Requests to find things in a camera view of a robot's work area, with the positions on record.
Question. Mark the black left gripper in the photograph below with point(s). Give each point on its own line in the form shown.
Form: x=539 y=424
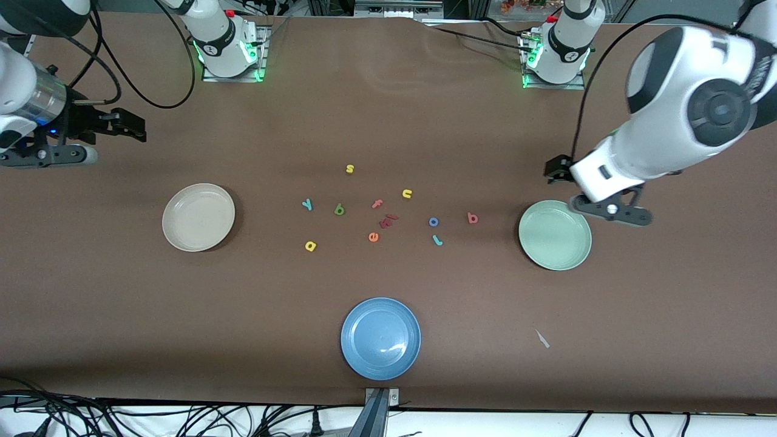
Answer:
x=556 y=167

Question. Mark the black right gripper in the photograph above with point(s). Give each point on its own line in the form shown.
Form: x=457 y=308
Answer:
x=83 y=119

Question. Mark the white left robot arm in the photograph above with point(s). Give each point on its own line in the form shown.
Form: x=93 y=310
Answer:
x=661 y=139

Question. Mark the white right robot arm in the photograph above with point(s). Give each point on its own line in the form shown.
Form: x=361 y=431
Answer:
x=15 y=79

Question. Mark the light green plate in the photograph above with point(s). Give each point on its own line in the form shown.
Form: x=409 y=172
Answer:
x=555 y=240

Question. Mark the beige plate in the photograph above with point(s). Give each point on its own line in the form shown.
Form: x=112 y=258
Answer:
x=198 y=217

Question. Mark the white paper scrap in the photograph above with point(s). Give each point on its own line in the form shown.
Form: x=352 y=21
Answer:
x=542 y=339

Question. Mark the orange flower decoration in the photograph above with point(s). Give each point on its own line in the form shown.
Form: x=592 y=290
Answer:
x=522 y=5

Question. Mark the brown table cover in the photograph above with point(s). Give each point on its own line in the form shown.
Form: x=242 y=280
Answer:
x=388 y=121

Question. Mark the grey metal box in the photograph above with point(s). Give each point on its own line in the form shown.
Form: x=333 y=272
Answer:
x=397 y=7

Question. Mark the blue plate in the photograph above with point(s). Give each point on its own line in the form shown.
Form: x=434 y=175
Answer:
x=380 y=338

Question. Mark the black power plug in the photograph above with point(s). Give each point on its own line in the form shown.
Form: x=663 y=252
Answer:
x=316 y=425

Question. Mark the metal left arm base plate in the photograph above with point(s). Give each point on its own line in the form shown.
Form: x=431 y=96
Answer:
x=576 y=85

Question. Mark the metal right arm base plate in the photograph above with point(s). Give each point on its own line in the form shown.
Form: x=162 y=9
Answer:
x=209 y=76

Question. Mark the aluminium frame rail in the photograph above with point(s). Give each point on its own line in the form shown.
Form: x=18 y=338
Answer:
x=28 y=47

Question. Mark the grey metal bracket post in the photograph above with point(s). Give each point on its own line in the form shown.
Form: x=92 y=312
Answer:
x=379 y=413

